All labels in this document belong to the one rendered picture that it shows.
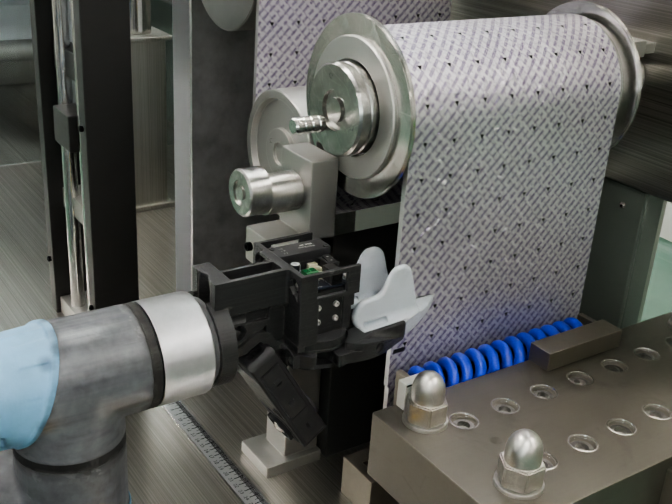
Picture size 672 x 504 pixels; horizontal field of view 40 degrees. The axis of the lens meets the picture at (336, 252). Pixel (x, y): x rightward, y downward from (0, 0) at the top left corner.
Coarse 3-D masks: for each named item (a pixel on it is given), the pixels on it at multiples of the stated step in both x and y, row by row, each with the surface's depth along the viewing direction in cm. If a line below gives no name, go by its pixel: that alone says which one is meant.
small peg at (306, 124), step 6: (294, 120) 72; (300, 120) 72; (306, 120) 72; (312, 120) 73; (318, 120) 73; (324, 120) 73; (294, 126) 72; (300, 126) 72; (306, 126) 72; (312, 126) 73; (318, 126) 73; (324, 126) 73; (294, 132) 72; (300, 132) 72; (306, 132) 73; (312, 132) 73
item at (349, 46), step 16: (336, 48) 73; (352, 48) 71; (368, 48) 69; (320, 64) 75; (368, 64) 70; (384, 64) 68; (384, 80) 69; (384, 96) 69; (384, 112) 69; (384, 128) 70; (384, 144) 70; (352, 160) 74; (368, 160) 72; (384, 160) 70; (352, 176) 74; (368, 176) 73
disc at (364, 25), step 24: (336, 24) 73; (360, 24) 70; (384, 48) 68; (312, 72) 77; (408, 72) 67; (408, 96) 67; (408, 120) 68; (408, 144) 68; (384, 168) 71; (360, 192) 75; (384, 192) 72
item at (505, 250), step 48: (432, 192) 73; (480, 192) 76; (528, 192) 79; (576, 192) 83; (432, 240) 75; (480, 240) 78; (528, 240) 82; (576, 240) 86; (432, 288) 77; (480, 288) 80; (528, 288) 84; (576, 288) 88; (432, 336) 79; (480, 336) 83; (384, 384) 79
